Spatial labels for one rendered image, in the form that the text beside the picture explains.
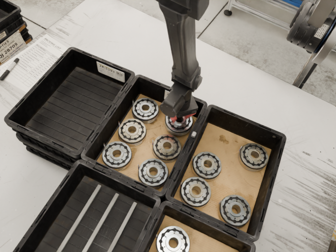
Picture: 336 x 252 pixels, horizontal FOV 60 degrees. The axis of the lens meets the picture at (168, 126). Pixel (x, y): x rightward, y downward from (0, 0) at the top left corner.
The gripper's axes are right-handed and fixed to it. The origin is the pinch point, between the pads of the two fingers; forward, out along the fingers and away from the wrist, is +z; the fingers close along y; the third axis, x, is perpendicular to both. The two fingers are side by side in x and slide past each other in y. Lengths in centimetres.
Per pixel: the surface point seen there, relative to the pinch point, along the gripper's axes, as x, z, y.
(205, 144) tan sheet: -10.5, 6.3, 6.9
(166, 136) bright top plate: -4.2, 2.7, -6.6
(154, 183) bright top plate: -20.0, 2.4, -16.4
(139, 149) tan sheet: -4.7, 5.5, -17.2
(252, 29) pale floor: 121, 92, 127
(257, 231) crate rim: -45.7, -3.4, 6.6
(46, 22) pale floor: 177, 86, -48
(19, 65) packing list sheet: 61, 16, -56
